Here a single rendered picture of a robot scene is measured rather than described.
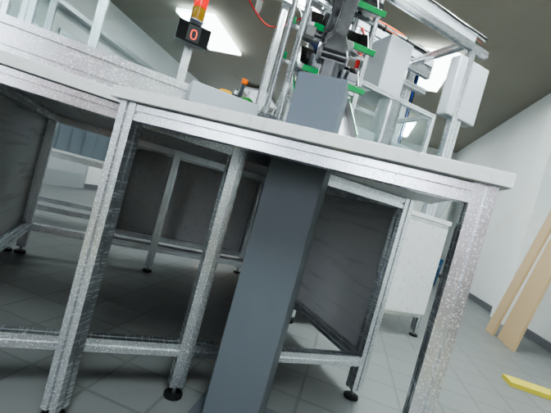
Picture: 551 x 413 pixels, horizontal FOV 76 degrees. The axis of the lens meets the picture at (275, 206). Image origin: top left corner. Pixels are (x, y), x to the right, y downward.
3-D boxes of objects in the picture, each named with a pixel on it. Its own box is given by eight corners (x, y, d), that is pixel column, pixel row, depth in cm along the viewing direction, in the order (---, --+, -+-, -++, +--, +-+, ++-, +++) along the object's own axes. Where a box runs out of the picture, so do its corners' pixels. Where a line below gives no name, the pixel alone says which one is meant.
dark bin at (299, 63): (332, 82, 136) (340, 62, 133) (301, 70, 133) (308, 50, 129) (317, 70, 160) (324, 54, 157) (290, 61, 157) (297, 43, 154)
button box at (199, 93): (254, 124, 109) (259, 104, 109) (188, 99, 100) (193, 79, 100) (247, 125, 116) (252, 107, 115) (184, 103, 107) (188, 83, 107)
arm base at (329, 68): (334, 82, 101) (340, 61, 100) (313, 78, 102) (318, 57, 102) (336, 90, 107) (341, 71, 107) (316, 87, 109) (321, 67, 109)
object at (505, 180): (513, 188, 66) (517, 174, 66) (110, 95, 85) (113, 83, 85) (430, 204, 134) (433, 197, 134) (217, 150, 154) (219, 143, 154)
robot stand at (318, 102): (328, 150, 97) (348, 79, 96) (280, 138, 100) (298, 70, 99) (331, 159, 110) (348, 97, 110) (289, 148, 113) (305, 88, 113)
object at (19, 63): (418, 201, 139) (421, 194, 139) (-73, 38, 77) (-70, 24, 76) (276, 179, 267) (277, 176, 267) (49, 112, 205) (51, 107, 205)
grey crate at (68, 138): (121, 165, 286) (129, 138, 286) (32, 142, 260) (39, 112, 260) (121, 165, 325) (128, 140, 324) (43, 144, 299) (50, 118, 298)
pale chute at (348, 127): (352, 143, 141) (357, 134, 138) (322, 133, 138) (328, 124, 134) (344, 105, 160) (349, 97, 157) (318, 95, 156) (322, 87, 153)
